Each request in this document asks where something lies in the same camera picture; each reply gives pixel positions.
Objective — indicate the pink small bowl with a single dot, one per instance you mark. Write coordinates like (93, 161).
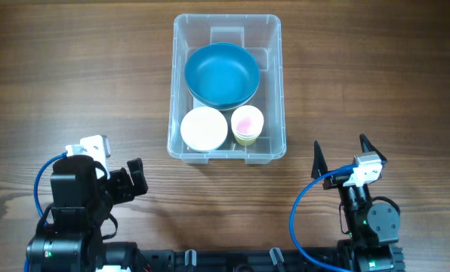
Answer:
(204, 129)

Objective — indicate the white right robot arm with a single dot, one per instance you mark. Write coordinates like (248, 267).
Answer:
(373, 223)

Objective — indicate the clear plastic storage container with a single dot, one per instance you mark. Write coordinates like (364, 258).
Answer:
(261, 35)

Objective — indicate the cream beige bowl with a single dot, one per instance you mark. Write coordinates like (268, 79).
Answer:
(222, 109)

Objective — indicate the cream plastic cup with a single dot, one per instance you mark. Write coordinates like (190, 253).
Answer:
(245, 137)

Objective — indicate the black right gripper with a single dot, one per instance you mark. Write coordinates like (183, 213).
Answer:
(320, 165)

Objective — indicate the dark blue bowl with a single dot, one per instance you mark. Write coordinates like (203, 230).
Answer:
(222, 73)
(205, 102)

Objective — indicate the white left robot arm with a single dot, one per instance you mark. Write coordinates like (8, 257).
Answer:
(68, 235)

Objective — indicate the pink plastic cup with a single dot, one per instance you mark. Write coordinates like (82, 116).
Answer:
(247, 119)

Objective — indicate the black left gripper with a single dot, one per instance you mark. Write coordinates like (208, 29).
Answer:
(127, 188)

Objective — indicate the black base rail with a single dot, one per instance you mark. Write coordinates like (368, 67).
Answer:
(271, 260)

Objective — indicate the yellow plastic cup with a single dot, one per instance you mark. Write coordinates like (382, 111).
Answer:
(245, 141)

